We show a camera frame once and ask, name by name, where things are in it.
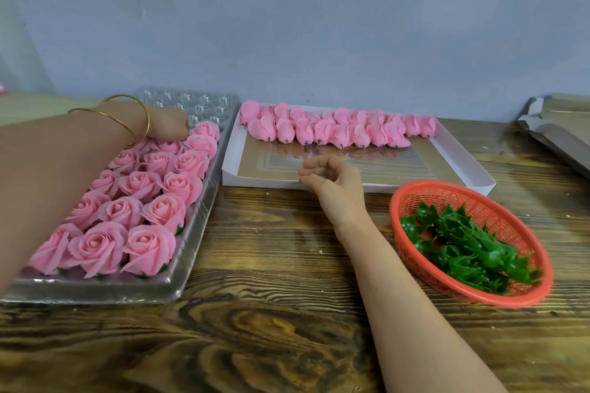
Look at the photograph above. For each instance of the person's right fingers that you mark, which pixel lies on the person's right fingers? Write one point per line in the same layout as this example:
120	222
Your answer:
315	167

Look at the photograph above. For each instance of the thin gold bangle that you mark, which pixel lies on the thin gold bangle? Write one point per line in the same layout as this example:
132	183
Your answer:
120	123
147	123

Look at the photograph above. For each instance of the person's left fingers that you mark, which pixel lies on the person's left fingers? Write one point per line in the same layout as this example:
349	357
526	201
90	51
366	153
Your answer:
183	129

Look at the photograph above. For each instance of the person's left forearm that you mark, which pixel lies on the person's left forearm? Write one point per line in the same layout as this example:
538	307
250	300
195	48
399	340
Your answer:
55	167

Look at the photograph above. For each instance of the person's left hand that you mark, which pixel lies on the person's left hand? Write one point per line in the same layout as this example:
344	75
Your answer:
166	123

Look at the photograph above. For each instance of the person's right hand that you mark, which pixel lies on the person's right hand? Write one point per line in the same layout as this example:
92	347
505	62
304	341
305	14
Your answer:
336	190

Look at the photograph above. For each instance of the clear plastic flower tray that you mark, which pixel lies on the clear plastic flower tray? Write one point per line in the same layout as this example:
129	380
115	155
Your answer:
198	231

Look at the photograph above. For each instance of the row of pink rose buds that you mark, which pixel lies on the row of pink rose buds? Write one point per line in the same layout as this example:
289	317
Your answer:
332	130

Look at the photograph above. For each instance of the pile of green plastic calyxes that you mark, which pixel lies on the pile of green plastic calyxes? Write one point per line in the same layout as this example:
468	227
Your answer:
465	250

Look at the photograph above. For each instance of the group of open pink roses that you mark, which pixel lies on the group of open pink roses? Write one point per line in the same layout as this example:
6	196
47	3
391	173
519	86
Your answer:
138	204

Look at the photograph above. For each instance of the flattened grey cardboard box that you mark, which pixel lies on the flattened grey cardboard box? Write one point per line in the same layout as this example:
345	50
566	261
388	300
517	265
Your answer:
560	130

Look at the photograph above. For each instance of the person's right forearm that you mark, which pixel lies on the person's right forearm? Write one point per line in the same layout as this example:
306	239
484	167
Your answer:
405	310

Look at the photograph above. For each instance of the shallow white cardboard box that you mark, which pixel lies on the shallow white cardboard box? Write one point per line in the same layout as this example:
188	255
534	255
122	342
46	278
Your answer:
322	167

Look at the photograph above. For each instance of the red plastic basket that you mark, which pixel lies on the red plastic basket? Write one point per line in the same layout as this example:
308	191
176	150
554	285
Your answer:
507	222

